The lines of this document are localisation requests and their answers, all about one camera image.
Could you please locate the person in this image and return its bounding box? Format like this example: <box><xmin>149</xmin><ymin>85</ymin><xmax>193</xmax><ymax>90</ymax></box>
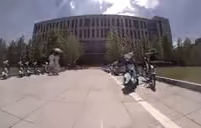
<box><xmin>47</xmin><ymin>47</ymin><xmax>63</xmax><ymax>76</ymax></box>

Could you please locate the row of green trees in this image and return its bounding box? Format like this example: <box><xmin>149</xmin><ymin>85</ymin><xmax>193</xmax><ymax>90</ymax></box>
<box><xmin>0</xmin><ymin>31</ymin><xmax>86</xmax><ymax>69</ymax></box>
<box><xmin>104</xmin><ymin>29</ymin><xmax>201</xmax><ymax>66</ymax></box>

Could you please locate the large curved grey building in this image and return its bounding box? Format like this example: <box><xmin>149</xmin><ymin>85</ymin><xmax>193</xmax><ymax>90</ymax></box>
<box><xmin>31</xmin><ymin>14</ymin><xmax>173</xmax><ymax>66</ymax></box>

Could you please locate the row of parked scooters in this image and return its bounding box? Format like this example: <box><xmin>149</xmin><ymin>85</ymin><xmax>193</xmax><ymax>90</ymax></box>
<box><xmin>102</xmin><ymin>51</ymin><xmax>158</xmax><ymax>96</ymax></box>
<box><xmin>0</xmin><ymin>59</ymin><xmax>51</xmax><ymax>80</ymax></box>

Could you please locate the grey concrete kerb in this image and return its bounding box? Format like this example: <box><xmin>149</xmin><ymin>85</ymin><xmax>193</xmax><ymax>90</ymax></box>
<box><xmin>156</xmin><ymin>75</ymin><xmax>201</xmax><ymax>96</ymax></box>

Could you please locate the white painted line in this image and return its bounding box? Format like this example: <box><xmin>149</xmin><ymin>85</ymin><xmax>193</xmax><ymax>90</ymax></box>
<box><xmin>109</xmin><ymin>74</ymin><xmax>183</xmax><ymax>128</ymax></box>

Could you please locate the pale concrete paved road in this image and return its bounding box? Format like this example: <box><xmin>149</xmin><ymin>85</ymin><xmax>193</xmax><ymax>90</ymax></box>
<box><xmin>0</xmin><ymin>68</ymin><xmax>201</xmax><ymax>128</ymax></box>

